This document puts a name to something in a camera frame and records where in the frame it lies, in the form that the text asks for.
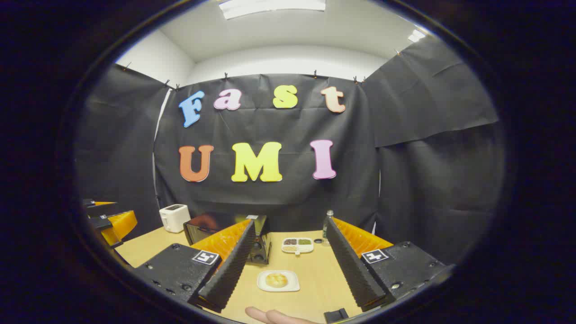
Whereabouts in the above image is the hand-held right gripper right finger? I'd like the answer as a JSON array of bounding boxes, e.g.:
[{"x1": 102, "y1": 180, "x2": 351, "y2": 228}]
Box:
[{"x1": 326, "y1": 217, "x2": 453, "y2": 312}]

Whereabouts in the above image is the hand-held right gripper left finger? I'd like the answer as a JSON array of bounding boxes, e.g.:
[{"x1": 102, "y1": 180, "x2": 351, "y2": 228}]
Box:
[{"x1": 133, "y1": 219, "x2": 257, "y2": 313}]

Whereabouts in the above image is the black electric oven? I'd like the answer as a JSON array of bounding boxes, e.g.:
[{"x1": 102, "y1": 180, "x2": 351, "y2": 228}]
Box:
[{"x1": 184, "y1": 212, "x2": 272, "y2": 265}]

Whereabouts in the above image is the white toaster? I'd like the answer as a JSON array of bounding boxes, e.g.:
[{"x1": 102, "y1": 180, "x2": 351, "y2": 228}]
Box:
[{"x1": 159, "y1": 204, "x2": 191, "y2": 233}]

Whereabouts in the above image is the white divided condiment dish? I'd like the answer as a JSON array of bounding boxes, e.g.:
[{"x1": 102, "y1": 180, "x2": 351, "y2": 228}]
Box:
[{"x1": 282, "y1": 238, "x2": 314, "y2": 256}]

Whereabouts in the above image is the white square plate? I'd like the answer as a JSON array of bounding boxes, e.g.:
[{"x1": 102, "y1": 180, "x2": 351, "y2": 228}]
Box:
[{"x1": 257, "y1": 270, "x2": 300, "y2": 293}]

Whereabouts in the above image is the large ceiling light panel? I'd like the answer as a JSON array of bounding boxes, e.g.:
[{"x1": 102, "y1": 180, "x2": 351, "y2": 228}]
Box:
[{"x1": 218, "y1": 0, "x2": 327, "y2": 20}]

